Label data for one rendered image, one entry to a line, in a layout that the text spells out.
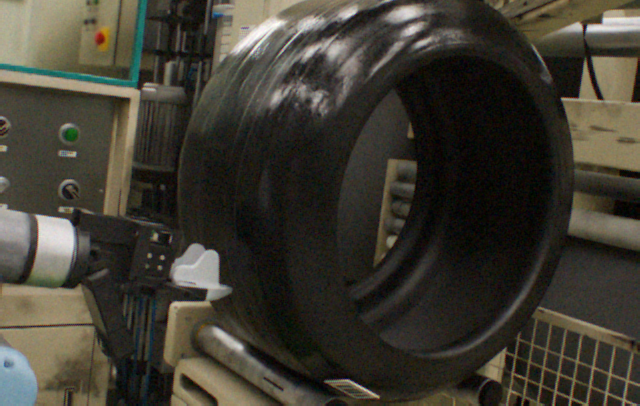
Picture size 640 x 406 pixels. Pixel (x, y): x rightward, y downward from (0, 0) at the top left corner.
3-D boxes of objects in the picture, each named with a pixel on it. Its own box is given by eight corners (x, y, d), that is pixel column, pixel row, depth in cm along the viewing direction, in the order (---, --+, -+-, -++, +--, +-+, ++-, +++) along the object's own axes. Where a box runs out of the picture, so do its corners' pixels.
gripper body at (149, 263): (190, 233, 90) (88, 215, 83) (172, 307, 90) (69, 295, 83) (162, 221, 96) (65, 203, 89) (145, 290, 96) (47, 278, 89)
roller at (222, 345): (213, 351, 127) (189, 346, 124) (222, 323, 127) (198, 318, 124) (345, 437, 98) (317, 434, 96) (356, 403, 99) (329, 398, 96)
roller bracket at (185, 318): (162, 362, 124) (168, 301, 124) (360, 348, 148) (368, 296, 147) (171, 369, 122) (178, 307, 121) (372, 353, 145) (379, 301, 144)
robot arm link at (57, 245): (27, 292, 80) (7, 274, 87) (71, 297, 83) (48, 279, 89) (44, 220, 80) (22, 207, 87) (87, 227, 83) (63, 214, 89)
